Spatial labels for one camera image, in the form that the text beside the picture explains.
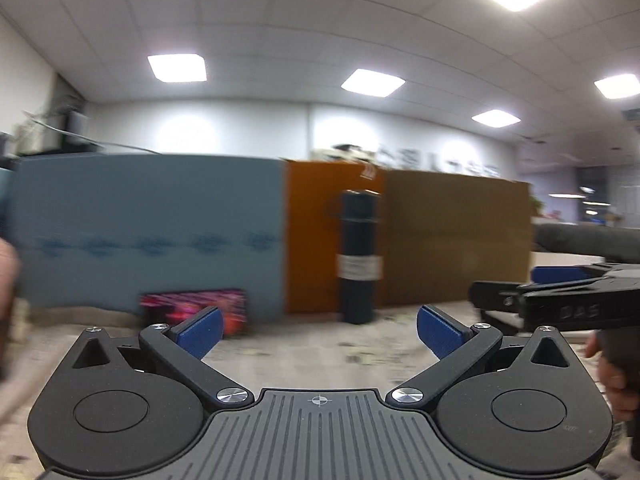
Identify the dark blue thermos bottle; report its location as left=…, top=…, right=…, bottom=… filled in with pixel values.
left=337, top=190, right=382, bottom=325

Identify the dark grey sofa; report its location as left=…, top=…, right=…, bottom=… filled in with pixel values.
left=534, top=223, right=640, bottom=264

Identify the orange cardboard panel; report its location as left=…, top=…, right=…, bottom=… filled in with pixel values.
left=285, top=160, right=385, bottom=315

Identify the person's right hand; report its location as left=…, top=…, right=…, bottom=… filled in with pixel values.
left=584, top=332, right=639, bottom=422

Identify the light blue foam board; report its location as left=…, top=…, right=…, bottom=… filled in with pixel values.
left=6, top=155, right=285, bottom=322

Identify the brown cardboard box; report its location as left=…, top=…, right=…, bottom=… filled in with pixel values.
left=380, top=170, right=533, bottom=306

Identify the patterned beige bed sheet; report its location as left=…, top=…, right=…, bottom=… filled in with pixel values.
left=0, top=299, right=640, bottom=480

